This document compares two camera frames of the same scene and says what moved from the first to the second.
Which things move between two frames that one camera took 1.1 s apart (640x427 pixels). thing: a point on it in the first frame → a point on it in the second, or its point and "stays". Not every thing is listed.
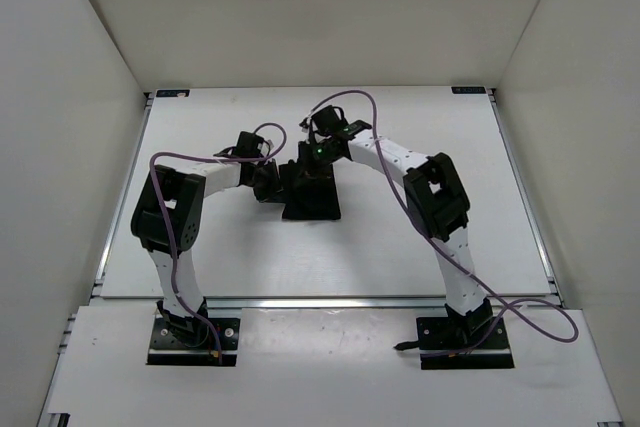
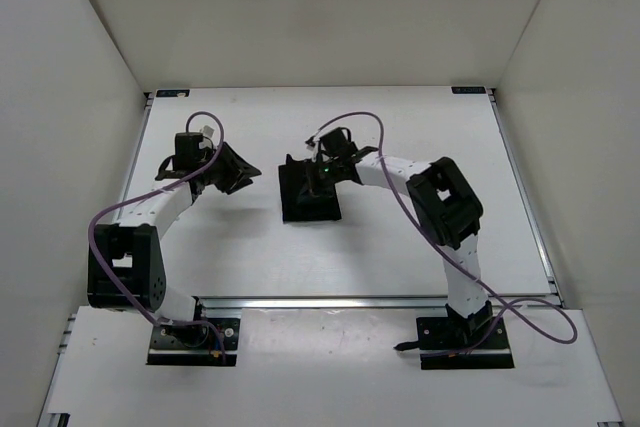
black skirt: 307,196 stays
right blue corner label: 468,89 stays
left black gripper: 272,192 → 236,164
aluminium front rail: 328,303 stays
